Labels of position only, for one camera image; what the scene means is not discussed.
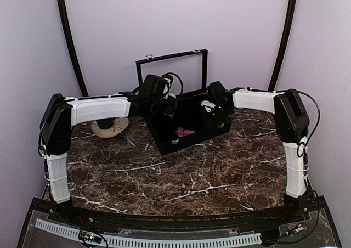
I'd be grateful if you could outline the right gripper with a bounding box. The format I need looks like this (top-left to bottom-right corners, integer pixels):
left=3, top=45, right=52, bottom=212
left=202, top=106, right=231, bottom=132

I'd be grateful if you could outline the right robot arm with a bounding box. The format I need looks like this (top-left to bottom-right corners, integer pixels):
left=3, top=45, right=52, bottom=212
left=202, top=81, right=321, bottom=199

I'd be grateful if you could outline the black front rail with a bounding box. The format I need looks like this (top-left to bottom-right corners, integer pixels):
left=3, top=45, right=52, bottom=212
left=27, top=197, right=310, bottom=235

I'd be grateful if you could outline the left black frame post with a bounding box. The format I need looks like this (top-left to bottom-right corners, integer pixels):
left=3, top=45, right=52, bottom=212
left=56, top=0, right=89, bottom=97

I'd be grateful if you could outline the black frame post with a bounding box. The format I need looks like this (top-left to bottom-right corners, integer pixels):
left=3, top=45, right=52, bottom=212
left=56, top=0, right=89, bottom=97
left=268, top=0, right=297, bottom=91

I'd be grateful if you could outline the green circuit board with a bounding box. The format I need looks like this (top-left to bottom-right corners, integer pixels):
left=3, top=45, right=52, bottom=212
left=78, top=231, right=102, bottom=244

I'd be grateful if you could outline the right black frame post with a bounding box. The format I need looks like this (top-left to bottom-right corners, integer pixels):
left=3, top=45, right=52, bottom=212
left=268, top=0, right=297, bottom=91

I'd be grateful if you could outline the dark blue mug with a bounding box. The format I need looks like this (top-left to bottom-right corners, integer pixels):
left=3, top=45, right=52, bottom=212
left=96, top=118, right=114, bottom=130

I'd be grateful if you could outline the cream brown sock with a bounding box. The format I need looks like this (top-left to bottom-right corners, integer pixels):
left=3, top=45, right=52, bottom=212
left=168, top=93, right=177, bottom=99

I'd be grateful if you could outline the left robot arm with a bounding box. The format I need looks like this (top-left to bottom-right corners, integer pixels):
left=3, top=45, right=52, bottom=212
left=38, top=73, right=177, bottom=224

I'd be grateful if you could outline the white cable duct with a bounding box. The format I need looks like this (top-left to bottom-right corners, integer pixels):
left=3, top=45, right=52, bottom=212
left=34, top=219, right=262, bottom=247

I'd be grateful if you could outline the magenta purple sock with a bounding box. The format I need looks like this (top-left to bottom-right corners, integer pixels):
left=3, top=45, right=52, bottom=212
left=175, top=127, right=195, bottom=138

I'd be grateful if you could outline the black display box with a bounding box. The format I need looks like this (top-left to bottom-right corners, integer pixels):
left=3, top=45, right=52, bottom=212
left=135, top=49, right=232, bottom=155

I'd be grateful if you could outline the beige ceramic saucer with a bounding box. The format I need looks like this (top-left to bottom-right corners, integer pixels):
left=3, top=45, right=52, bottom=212
left=91, top=117, right=129, bottom=139

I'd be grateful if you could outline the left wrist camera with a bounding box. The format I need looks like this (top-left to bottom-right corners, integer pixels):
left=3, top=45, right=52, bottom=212
left=162, top=76, right=173, bottom=99

